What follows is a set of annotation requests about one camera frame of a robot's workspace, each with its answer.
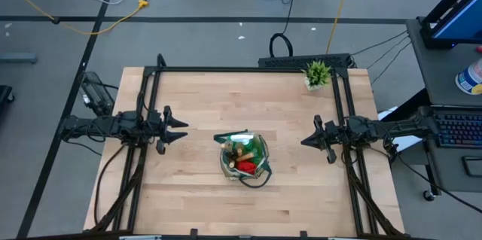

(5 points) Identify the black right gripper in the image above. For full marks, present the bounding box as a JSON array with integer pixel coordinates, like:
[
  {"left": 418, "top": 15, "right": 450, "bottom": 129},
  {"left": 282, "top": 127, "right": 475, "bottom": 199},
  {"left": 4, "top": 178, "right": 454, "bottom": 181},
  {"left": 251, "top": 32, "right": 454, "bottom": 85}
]
[{"left": 300, "top": 114, "right": 350, "bottom": 165}]

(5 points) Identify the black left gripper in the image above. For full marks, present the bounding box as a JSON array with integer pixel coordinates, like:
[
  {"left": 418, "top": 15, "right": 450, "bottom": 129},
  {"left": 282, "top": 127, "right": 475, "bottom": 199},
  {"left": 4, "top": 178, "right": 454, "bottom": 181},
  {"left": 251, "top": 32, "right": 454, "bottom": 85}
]
[{"left": 148, "top": 105, "right": 190, "bottom": 156}]

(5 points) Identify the green translucent spray bottle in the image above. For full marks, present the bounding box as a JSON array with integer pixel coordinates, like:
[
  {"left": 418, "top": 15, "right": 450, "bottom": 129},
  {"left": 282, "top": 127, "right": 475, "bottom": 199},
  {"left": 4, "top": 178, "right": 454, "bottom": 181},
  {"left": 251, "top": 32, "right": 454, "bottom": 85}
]
[{"left": 229, "top": 132, "right": 265, "bottom": 163}]

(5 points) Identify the beige canvas bag green trim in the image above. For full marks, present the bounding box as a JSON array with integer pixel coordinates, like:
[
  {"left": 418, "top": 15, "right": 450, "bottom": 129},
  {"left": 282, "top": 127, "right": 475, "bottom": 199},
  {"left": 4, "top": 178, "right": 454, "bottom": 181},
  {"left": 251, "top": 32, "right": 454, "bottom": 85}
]
[{"left": 213, "top": 130, "right": 273, "bottom": 190}]

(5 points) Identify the red gardening glove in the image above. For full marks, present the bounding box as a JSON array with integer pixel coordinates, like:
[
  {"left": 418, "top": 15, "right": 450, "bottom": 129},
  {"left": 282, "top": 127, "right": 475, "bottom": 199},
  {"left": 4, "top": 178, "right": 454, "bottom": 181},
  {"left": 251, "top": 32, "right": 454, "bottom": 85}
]
[{"left": 236, "top": 159, "right": 258, "bottom": 175}]

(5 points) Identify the green plant in white pot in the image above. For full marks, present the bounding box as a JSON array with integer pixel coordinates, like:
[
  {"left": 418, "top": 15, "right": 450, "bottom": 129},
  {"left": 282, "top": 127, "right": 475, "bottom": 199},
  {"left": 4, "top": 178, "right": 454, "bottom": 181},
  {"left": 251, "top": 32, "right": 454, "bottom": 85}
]
[{"left": 303, "top": 60, "right": 333, "bottom": 92}]

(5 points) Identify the black power supply box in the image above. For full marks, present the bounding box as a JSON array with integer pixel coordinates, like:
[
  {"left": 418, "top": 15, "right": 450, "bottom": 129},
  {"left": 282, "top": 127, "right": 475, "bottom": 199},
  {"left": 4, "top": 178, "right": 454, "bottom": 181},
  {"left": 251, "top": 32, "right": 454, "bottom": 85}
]
[{"left": 78, "top": 71, "right": 116, "bottom": 117}]

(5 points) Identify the white paper sheet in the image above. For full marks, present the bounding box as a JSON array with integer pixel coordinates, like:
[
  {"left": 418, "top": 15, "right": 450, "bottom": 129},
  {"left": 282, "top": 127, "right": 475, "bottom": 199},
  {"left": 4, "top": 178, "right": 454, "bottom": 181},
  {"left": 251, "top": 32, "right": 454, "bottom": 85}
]
[{"left": 377, "top": 106, "right": 423, "bottom": 153}]

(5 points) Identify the dark grey side desk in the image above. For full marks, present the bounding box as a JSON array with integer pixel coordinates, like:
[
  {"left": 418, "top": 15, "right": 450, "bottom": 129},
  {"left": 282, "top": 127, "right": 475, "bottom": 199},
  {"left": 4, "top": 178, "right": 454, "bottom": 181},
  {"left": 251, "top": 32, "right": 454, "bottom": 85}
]
[{"left": 405, "top": 17, "right": 482, "bottom": 194}]

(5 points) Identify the black backlit keyboard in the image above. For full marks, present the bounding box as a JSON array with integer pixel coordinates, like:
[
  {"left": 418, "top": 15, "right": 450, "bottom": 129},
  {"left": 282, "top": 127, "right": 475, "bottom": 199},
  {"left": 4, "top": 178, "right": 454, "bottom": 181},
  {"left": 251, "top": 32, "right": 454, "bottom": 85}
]
[{"left": 432, "top": 111, "right": 482, "bottom": 150}]

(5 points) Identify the black phone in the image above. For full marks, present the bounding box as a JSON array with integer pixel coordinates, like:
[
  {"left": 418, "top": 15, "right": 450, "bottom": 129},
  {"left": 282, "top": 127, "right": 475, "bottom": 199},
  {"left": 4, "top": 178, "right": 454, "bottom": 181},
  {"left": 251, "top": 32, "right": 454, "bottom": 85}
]
[{"left": 462, "top": 155, "right": 482, "bottom": 179}]

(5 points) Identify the white wipes tub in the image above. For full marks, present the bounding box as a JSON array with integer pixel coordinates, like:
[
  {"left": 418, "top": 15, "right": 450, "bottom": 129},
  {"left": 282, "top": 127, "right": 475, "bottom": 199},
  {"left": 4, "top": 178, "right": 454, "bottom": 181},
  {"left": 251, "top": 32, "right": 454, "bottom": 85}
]
[{"left": 454, "top": 57, "right": 482, "bottom": 96}]

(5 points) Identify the grey floor base bar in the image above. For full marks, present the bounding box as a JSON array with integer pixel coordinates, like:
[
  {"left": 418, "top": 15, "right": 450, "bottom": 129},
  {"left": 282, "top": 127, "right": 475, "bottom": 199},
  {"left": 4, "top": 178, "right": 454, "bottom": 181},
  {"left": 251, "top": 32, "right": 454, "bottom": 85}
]
[{"left": 0, "top": 52, "right": 38, "bottom": 64}]

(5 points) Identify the black monitor on stand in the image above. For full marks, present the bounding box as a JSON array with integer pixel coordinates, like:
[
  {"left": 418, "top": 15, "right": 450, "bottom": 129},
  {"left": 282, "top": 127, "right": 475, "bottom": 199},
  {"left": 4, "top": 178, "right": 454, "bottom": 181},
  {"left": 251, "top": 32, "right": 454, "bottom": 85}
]
[{"left": 419, "top": 0, "right": 482, "bottom": 51}]

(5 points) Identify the black aluminium table frame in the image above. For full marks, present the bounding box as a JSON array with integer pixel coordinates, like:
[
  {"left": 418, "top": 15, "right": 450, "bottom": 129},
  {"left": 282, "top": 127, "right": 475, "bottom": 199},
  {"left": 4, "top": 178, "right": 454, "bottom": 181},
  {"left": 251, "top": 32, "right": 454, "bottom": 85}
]
[{"left": 90, "top": 53, "right": 407, "bottom": 240}]

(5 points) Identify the black looped floor cable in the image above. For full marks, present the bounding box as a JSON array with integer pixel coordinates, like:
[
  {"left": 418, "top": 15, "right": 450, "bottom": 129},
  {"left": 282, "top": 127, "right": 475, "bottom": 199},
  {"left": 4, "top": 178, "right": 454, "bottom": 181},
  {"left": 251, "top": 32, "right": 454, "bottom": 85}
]
[{"left": 268, "top": 0, "right": 302, "bottom": 59}]

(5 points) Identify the yellow extension cord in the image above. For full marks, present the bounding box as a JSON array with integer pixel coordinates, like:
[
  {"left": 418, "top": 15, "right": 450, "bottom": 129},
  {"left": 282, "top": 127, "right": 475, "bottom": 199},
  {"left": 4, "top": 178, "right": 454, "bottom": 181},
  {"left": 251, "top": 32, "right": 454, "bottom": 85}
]
[{"left": 0, "top": 0, "right": 150, "bottom": 37}]

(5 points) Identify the yellow hanging cable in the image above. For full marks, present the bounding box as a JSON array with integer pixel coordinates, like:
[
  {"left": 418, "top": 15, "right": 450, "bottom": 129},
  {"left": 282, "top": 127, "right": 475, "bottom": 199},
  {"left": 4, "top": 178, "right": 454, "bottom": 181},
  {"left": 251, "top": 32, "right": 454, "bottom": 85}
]
[{"left": 326, "top": 0, "right": 357, "bottom": 55}]

